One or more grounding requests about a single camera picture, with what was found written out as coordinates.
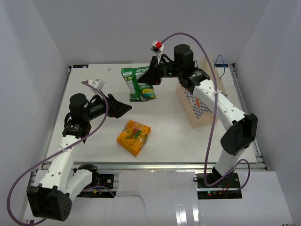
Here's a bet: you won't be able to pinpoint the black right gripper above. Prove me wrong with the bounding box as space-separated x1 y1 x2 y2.
139 56 183 85

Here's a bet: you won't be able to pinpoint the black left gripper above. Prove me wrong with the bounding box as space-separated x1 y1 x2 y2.
84 91 131 121

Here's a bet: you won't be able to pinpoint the green snack bag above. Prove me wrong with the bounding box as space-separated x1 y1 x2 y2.
121 66 157 102

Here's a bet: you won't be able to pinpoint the orange gummy candy bag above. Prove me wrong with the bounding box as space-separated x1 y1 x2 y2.
117 120 151 157

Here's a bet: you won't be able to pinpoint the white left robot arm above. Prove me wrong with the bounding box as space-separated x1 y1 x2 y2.
27 93 132 221

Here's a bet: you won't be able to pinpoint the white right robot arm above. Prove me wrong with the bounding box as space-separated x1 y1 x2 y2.
138 41 258 188

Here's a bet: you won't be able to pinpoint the black XDOF label plate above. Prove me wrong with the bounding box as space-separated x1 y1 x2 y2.
72 64 89 69

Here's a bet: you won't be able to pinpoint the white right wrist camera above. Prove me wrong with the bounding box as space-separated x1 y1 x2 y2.
150 40 164 64

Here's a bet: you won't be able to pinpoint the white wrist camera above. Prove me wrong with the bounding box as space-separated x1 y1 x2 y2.
88 79 105 91
150 40 164 64

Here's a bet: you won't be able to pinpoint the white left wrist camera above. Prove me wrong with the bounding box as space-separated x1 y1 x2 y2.
88 79 105 91

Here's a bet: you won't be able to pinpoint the checkered paper bag blue handles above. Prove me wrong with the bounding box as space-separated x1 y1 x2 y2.
176 57 228 129

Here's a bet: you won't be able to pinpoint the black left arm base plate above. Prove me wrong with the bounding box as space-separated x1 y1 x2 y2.
77 174 116 198

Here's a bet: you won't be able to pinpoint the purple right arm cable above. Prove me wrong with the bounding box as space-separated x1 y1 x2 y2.
161 32 251 192

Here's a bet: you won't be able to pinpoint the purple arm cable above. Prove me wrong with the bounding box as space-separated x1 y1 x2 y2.
7 81 116 225
161 32 251 192

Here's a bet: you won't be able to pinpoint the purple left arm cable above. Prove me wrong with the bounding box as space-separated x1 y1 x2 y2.
7 81 116 225

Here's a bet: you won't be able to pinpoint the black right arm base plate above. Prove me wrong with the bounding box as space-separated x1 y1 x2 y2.
193 173 242 200

